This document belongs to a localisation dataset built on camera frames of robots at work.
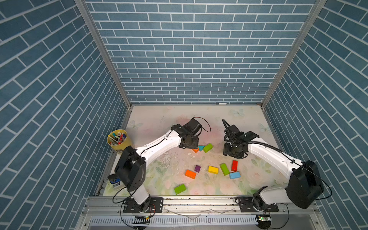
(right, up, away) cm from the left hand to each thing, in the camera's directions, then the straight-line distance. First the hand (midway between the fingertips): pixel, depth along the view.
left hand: (196, 146), depth 84 cm
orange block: (0, -5, +9) cm, 10 cm away
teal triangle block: (+4, -3, +10) cm, 11 cm away
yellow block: (+10, -15, +1) cm, 18 cm away
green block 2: (+18, -15, +2) cm, 23 cm away
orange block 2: (-3, -17, 0) cm, 17 cm away
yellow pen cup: (-48, +3, +4) cm, 49 cm away
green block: (+8, -3, +10) cm, 13 cm away
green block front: (-9, -23, -5) cm, 25 cm away
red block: (+24, -13, +2) cm, 27 cm away
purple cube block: (+1, -14, 0) cm, 14 cm away
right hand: (+19, -5, 0) cm, 19 cm away
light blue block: (+23, -17, -1) cm, 28 cm away
